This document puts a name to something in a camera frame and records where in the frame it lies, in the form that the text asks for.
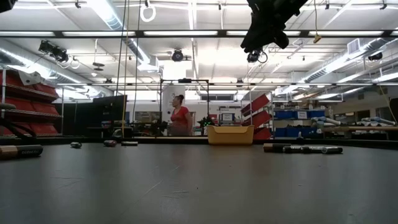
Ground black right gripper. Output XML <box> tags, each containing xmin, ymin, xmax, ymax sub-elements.
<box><xmin>240</xmin><ymin>0</ymin><xmax>308</xmax><ymax>54</ymax></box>

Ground black copper Duracell battery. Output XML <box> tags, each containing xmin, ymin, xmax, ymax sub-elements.
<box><xmin>262</xmin><ymin>143</ymin><xmax>292</xmax><ymax>153</ymax></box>
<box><xmin>0</xmin><ymin>144</ymin><xmax>44</xmax><ymax>161</ymax></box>

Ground hanging yellow hook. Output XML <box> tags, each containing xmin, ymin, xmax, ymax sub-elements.
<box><xmin>312</xmin><ymin>0</ymin><xmax>323</xmax><ymax>44</ymax></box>

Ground tilted red bin rack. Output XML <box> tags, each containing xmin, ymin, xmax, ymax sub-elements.
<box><xmin>241</xmin><ymin>93</ymin><xmax>274</xmax><ymax>140</ymax></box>

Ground blue bin shelf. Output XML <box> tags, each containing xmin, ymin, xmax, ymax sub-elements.
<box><xmin>273</xmin><ymin>108</ymin><xmax>326</xmax><ymax>139</ymax></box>

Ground white air vent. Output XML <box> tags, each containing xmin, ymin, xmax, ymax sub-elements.
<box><xmin>347</xmin><ymin>38</ymin><xmax>361</xmax><ymax>55</ymax></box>

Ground grey material roll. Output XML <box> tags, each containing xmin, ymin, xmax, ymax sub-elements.
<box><xmin>360</xmin><ymin>116</ymin><xmax>397</xmax><ymax>126</ymax></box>
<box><xmin>312</xmin><ymin>116</ymin><xmax>341</xmax><ymax>126</ymax></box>

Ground yellow plastic bin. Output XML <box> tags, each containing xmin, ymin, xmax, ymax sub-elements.
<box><xmin>206</xmin><ymin>124</ymin><xmax>255</xmax><ymax>146</ymax></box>

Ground white pillar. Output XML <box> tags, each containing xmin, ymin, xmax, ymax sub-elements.
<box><xmin>162</xmin><ymin>85</ymin><xmax>187</xmax><ymax>125</ymax></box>

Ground person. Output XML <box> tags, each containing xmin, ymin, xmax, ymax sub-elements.
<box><xmin>167</xmin><ymin>94</ymin><xmax>193</xmax><ymax>137</ymax></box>

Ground wooden workbench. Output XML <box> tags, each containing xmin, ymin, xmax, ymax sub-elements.
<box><xmin>323</xmin><ymin>125</ymin><xmax>398</xmax><ymax>141</ymax></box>

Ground black computer monitor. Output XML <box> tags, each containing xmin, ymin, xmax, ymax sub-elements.
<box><xmin>92</xmin><ymin>95</ymin><xmax>128</xmax><ymax>124</ymax></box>

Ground red bin shelving rack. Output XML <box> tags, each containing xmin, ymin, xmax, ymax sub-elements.
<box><xmin>0</xmin><ymin>68</ymin><xmax>63</xmax><ymax>139</ymax></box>

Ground black overhead camera with cable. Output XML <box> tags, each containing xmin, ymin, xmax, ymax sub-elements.
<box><xmin>246</xmin><ymin>49</ymin><xmax>269</xmax><ymax>65</ymax></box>

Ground black overhead frame bar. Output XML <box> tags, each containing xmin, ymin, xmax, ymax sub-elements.
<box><xmin>0</xmin><ymin>29</ymin><xmax>398</xmax><ymax>39</ymax></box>

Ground round black ceiling camera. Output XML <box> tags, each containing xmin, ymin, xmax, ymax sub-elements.
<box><xmin>170</xmin><ymin>49</ymin><xmax>185</xmax><ymax>62</ymax></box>

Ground black metal cell frame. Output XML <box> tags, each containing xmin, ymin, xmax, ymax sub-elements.
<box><xmin>159</xmin><ymin>77</ymin><xmax>210</xmax><ymax>138</ymax></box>

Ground white cable ring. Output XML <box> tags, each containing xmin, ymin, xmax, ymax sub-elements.
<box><xmin>139</xmin><ymin>2</ymin><xmax>157</xmax><ymax>23</ymax></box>

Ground black ceiling camera cluster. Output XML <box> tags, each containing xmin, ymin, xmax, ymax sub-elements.
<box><xmin>38</xmin><ymin>39</ymin><xmax>70</xmax><ymax>63</ymax></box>

